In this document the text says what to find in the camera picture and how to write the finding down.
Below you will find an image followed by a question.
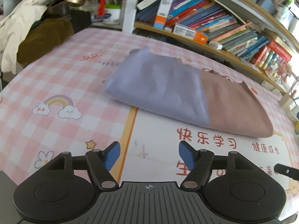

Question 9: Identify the red tassel ornament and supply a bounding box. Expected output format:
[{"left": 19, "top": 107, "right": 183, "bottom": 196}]
[{"left": 98, "top": 0, "right": 109, "bottom": 17}]

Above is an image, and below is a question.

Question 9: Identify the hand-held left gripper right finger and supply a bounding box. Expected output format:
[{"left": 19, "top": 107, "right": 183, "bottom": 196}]
[{"left": 178, "top": 141, "right": 260, "bottom": 189}]

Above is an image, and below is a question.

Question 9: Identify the purple and pink sweater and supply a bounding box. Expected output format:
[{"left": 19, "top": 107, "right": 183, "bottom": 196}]
[{"left": 102, "top": 47, "right": 274, "bottom": 139}]

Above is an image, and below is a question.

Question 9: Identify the white charger adapter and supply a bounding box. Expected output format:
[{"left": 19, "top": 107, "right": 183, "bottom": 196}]
[{"left": 209, "top": 40, "right": 223, "bottom": 50}]

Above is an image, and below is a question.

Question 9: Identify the small orange box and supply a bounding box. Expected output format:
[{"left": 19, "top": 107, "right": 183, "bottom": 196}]
[{"left": 193, "top": 31, "right": 209, "bottom": 45}]

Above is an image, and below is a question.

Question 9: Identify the beige pen holder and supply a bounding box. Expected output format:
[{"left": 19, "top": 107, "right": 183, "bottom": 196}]
[{"left": 280, "top": 93, "right": 294, "bottom": 107}]

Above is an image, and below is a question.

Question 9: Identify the pink checked cartoon table mat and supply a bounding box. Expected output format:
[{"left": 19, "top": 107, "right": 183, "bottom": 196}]
[{"left": 0, "top": 27, "right": 299, "bottom": 217}]

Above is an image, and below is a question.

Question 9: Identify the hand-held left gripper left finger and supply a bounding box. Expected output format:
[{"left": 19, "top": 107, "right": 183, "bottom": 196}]
[{"left": 43, "top": 141, "right": 121, "bottom": 191}]

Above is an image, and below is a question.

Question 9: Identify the white jar with green lid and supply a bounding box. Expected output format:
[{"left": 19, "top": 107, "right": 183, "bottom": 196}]
[{"left": 103, "top": 3, "right": 122, "bottom": 25}]

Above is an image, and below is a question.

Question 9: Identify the tall white and orange box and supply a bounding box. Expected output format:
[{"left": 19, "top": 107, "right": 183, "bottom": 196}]
[{"left": 153, "top": 0, "right": 174, "bottom": 30}]

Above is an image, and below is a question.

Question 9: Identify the brown corduroy cloth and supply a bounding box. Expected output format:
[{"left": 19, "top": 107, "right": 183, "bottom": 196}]
[{"left": 16, "top": 17, "right": 75, "bottom": 68}]

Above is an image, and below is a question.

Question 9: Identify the black bag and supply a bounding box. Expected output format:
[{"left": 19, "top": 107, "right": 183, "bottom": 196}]
[{"left": 68, "top": 10, "right": 92, "bottom": 34}]

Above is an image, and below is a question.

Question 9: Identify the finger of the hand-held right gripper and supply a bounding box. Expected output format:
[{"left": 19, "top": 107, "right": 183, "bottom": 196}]
[{"left": 274, "top": 164, "right": 299, "bottom": 180}]

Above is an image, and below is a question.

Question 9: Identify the colourful paper ornament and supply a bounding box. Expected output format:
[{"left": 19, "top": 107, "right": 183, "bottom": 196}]
[{"left": 266, "top": 58, "right": 295, "bottom": 80}]

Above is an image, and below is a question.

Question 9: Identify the cream jacket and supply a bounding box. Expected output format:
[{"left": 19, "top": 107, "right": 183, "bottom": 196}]
[{"left": 0, "top": 0, "right": 49, "bottom": 73}]

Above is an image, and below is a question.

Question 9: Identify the thick red dictionary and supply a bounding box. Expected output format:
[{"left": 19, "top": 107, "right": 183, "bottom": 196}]
[{"left": 267, "top": 40, "right": 292, "bottom": 62}]

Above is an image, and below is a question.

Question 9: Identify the wooden bookshelf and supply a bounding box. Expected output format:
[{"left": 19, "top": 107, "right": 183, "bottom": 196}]
[{"left": 121, "top": 0, "right": 299, "bottom": 96}]

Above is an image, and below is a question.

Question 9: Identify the row of colourful books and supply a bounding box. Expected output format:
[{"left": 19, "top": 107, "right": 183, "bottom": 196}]
[{"left": 135, "top": 0, "right": 292, "bottom": 70}]

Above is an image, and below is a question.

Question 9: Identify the flat white medicine box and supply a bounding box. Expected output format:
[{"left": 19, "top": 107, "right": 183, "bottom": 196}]
[{"left": 173, "top": 23, "right": 197, "bottom": 39}]

